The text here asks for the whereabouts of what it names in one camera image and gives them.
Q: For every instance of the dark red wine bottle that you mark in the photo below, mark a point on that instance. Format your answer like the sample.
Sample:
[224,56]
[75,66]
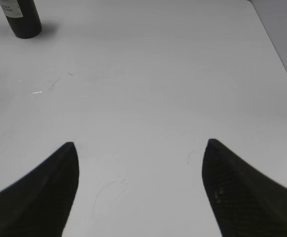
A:
[22,17]

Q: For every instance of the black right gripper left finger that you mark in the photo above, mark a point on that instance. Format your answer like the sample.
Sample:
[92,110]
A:
[39,204]

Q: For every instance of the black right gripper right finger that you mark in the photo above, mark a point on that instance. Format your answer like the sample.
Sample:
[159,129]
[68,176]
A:
[245,202]

